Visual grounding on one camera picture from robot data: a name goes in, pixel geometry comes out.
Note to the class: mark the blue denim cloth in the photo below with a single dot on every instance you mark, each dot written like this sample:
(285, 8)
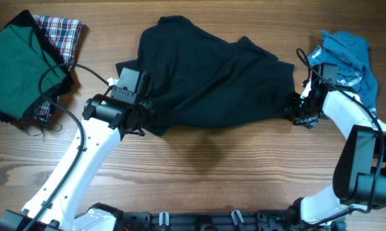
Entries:
(350, 53)

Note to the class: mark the plaid red blue shirt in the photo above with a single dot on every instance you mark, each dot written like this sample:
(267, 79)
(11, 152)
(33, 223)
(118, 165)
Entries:
(63, 34)

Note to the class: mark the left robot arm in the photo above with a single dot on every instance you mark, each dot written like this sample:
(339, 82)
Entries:
(123, 109)

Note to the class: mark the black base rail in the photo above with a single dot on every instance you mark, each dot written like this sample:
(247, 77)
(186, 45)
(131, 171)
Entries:
(262, 220)

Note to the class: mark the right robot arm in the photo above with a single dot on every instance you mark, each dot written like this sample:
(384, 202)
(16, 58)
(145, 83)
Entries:
(359, 178)

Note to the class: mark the green folded cloth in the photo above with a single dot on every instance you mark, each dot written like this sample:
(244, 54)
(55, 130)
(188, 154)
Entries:
(22, 62)

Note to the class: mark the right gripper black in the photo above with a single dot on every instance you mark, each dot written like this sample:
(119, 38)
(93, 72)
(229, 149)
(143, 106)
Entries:
(289, 103)

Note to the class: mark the black shirt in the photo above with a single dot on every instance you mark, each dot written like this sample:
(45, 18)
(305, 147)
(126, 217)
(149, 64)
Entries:
(202, 80)

